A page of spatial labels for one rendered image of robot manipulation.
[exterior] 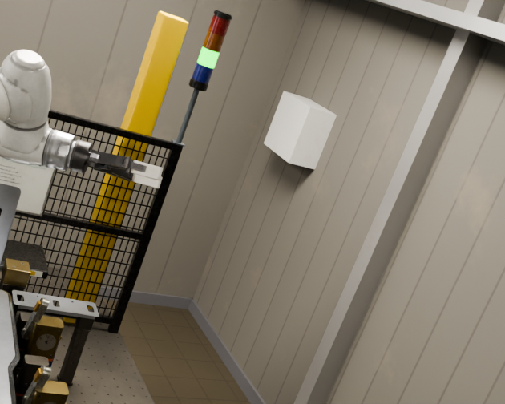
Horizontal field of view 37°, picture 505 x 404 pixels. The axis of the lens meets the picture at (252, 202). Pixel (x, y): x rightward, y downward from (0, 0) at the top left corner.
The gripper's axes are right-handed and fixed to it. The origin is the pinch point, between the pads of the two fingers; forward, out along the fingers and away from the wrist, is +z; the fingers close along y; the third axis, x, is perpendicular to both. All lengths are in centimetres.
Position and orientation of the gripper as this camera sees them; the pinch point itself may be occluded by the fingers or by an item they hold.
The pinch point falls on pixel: (156, 177)
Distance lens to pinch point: 180.3
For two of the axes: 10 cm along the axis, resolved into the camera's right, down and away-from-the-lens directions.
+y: 1.3, -1.2, -9.8
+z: 9.6, 2.6, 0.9
